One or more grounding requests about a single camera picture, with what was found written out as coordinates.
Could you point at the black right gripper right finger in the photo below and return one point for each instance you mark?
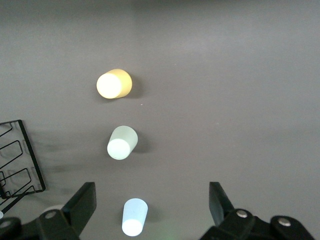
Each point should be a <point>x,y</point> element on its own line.
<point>222,215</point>

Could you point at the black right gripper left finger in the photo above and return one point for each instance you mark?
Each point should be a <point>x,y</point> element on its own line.
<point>77,212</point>

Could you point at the pale green plastic cup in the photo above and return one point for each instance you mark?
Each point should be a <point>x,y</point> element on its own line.
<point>121,145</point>

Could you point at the yellow plastic cup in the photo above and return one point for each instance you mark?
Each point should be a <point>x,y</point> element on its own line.
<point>112,85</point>

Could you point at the light blue plastic cup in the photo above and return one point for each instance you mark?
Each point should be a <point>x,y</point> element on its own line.
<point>133,217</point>

